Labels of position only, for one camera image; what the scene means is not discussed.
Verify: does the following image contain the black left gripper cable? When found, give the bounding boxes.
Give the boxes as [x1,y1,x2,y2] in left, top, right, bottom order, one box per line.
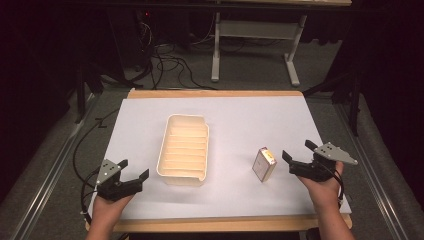
[72,109,120,225]

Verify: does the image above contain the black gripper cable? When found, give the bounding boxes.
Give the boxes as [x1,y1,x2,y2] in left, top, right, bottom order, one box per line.
[72,109,120,225]
[320,162,345,210]

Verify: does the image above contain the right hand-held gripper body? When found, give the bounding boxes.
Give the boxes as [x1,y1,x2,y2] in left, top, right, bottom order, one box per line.
[288,141,359,183]

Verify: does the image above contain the small white and yellow box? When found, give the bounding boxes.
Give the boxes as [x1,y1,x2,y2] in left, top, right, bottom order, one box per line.
[251,146,278,183]

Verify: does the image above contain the black metal stand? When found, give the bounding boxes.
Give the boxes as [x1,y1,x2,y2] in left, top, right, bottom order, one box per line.
[73,59,144,124]
[302,71,364,137]

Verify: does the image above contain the grey floor rail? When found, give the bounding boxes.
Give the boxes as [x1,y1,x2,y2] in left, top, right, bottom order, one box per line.
[336,103,414,240]
[9,93,101,240]

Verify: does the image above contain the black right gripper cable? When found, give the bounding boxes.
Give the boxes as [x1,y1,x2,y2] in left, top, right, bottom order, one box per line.
[320,162,345,210]

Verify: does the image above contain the black floor cables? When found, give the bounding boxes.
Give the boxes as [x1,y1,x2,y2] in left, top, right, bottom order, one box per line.
[133,13,221,91]

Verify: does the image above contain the cream ridged plastic tray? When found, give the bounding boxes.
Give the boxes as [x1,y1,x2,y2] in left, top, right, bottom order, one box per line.
[156,113,210,187]

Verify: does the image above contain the person's right hand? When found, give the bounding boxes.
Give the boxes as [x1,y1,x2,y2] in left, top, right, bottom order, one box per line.
[297,160,345,213]

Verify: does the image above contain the person's left hand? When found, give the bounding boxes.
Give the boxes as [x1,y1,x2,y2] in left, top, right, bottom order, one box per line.
[91,194,135,230]

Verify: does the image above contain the white metal table frame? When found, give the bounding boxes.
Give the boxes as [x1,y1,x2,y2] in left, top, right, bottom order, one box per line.
[210,11,308,88]

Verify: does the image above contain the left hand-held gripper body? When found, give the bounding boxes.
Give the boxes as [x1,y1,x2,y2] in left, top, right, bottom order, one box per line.
[95,158,144,203]

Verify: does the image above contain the white paper sheet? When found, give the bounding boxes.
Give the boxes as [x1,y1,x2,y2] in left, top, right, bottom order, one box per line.
[87,96,353,220]

